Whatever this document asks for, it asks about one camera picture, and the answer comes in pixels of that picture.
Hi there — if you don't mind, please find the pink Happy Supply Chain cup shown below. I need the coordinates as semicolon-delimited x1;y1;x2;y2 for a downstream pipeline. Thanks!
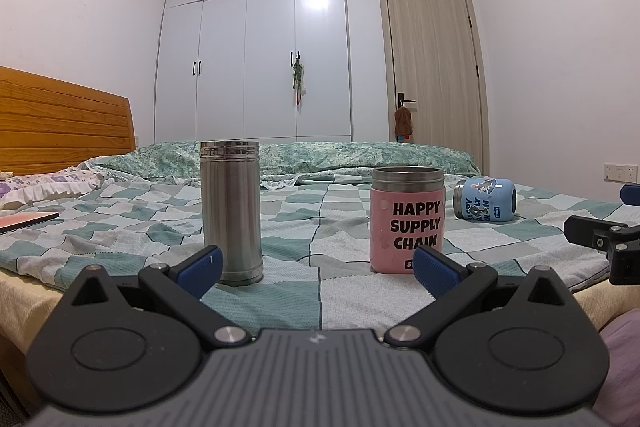
369;166;446;274

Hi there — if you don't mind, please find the black door handle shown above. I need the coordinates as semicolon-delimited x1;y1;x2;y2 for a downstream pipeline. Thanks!
397;92;416;108

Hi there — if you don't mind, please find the white built-in wardrobe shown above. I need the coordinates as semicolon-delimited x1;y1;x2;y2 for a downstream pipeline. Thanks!
154;0;352;143

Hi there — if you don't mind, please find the green hanging wardrobe ornament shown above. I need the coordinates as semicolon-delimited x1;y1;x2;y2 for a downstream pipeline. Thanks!
292;52;305;107

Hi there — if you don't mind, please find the green checkered bed sheet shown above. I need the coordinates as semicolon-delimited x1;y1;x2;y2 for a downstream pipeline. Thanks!
1;179;639;332

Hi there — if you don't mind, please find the orange wooden headboard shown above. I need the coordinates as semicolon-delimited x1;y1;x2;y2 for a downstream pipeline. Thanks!
0;67;136;176

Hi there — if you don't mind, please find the purple floral pillow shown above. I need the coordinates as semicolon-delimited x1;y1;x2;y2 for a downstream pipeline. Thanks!
1;169;103;210

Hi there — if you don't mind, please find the tall stainless steel cup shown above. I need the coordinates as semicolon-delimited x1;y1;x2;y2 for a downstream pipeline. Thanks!
200;141;264;286

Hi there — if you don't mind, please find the pink flat book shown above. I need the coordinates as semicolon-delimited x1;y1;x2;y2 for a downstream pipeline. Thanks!
0;211;58;233

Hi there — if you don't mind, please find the white wall socket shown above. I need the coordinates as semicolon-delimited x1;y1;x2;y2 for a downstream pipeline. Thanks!
603;162;639;184

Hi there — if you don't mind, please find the light blue printed cup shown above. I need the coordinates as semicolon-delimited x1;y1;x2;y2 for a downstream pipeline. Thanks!
452;176;516;222

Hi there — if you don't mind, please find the light wooden door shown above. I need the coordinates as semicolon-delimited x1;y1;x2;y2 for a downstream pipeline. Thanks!
380;0;489;173

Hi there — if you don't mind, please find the green floral duvet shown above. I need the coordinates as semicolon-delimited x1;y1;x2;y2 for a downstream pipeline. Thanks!
78;141;480;190

